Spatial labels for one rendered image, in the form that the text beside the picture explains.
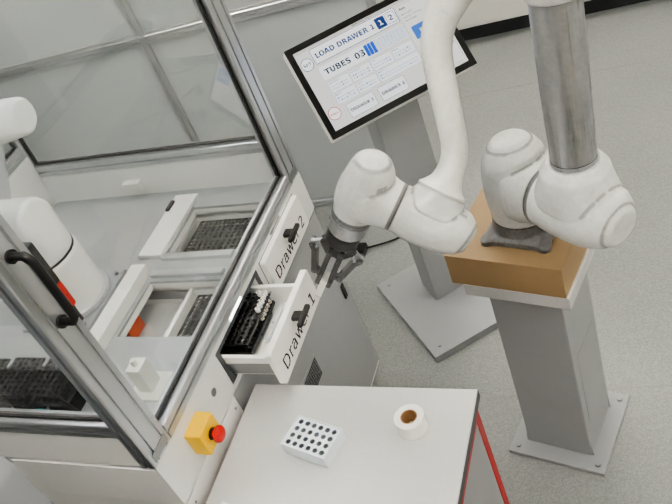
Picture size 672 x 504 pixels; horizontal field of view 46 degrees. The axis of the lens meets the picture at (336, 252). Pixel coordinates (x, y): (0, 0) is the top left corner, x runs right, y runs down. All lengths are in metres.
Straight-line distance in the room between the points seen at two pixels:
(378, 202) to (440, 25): 0.36
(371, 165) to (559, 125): 0.39
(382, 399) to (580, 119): 0.77
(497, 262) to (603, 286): 1.14
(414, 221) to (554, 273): 0.49
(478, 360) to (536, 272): 1.01
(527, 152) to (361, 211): 0.46
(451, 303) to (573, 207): 1.41
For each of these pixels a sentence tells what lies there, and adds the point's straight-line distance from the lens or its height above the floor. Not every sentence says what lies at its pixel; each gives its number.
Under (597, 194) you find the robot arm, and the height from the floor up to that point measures 1.10.
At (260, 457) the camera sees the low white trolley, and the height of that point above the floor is 0.76.
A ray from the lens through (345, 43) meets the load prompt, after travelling 2.52.
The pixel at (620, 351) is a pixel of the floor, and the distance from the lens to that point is 2.87.
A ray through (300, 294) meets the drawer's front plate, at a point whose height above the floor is 0.91.
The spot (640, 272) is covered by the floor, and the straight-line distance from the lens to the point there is 3.12.
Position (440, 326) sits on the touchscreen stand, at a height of 0.04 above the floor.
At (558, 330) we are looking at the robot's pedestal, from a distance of 2.17.
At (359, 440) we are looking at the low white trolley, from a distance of 1.86.
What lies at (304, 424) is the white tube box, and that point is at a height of 0.80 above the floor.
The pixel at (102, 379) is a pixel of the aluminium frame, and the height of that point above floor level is 1.21.
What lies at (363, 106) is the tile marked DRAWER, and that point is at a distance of 2.47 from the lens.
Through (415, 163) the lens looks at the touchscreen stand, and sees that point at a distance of 2.74.
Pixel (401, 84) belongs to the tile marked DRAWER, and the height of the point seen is 1.00.
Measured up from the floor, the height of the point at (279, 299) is 0.85.
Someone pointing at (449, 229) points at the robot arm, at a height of 1.20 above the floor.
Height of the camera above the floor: 2.20
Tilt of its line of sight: 38 degrees down
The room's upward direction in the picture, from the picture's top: 23 degrees counter-clockwise
